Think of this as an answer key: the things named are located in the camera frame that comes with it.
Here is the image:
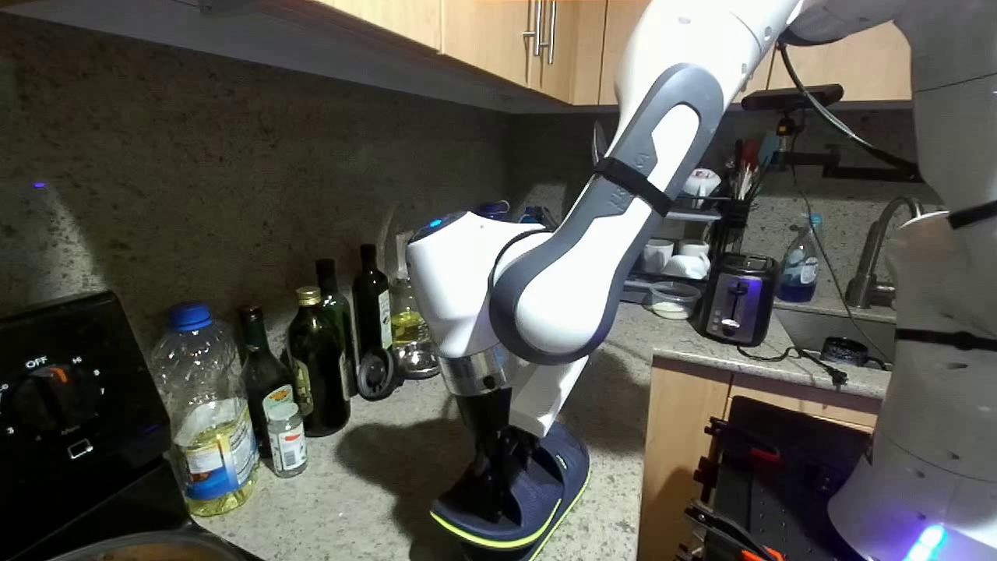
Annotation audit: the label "glass oil pitcher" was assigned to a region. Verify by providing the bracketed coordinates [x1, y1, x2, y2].
[391, 278, 424, 341]

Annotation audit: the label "small steel bowl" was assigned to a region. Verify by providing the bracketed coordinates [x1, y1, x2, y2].
[396, 341, 438, 379]

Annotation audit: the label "black stove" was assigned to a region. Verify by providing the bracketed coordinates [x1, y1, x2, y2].
[0, 291, 263, 561]

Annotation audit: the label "navy slipper green sole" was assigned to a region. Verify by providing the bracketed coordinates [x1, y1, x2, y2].
[429, 424, 588, 551]

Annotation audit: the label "kitchen faucet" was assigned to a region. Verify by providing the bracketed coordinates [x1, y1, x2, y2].
[843, 196, 924, 307]

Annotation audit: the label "black toaster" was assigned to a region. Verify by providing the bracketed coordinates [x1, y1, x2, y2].
[693, 251, 776, 347]

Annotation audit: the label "green glass bottle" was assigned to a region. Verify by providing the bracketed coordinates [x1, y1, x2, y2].
[314, 259, 356, 394]

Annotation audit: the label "black measuring scoop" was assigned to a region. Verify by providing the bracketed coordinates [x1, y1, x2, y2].
[356, 353, 396, 401]

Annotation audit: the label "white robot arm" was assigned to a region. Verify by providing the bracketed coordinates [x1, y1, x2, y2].
[408, 0, 997, 561]

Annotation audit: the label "clear plastic water bottle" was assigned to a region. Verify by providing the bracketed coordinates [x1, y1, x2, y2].
[149, 303, 259, 518]

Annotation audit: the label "dish rack with dishes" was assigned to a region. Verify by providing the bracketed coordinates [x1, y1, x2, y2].
[623, 140, 761, 310]

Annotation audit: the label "dark olive oil bottle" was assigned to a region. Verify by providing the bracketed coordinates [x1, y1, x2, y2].
[287, 283, 348, 437]

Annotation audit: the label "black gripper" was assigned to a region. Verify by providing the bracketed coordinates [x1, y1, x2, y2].
[456, 389, 537, 521]

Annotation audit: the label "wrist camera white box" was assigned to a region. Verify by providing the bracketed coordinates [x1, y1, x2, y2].
[510, 359, 587, 437]

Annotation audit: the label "dish soap bottle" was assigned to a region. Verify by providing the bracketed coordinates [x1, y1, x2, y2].
[776, 211, 819, 303]

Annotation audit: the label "small spice jar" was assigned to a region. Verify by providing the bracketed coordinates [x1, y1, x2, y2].
[265, 400, 307, 475]

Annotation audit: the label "wooden upper cabinets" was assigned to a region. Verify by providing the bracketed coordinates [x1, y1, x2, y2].
[307, 0, 909, 107]

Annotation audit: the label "dark wine bottle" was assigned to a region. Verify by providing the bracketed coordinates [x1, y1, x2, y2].
[353, 242, 392, 354]

